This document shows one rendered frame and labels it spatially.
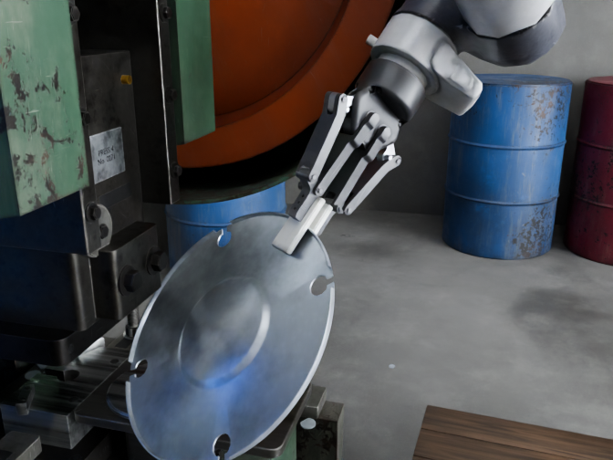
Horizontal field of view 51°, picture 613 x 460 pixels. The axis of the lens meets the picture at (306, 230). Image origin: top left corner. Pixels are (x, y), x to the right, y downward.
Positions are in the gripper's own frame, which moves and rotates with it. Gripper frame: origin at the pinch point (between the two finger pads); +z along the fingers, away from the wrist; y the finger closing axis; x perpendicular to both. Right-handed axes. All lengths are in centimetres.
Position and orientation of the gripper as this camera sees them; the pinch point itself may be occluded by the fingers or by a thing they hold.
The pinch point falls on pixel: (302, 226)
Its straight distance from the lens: 69.9
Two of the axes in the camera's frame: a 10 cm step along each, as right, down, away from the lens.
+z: -5.4, 8.3, -1.4
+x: 6.1, 2.7, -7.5
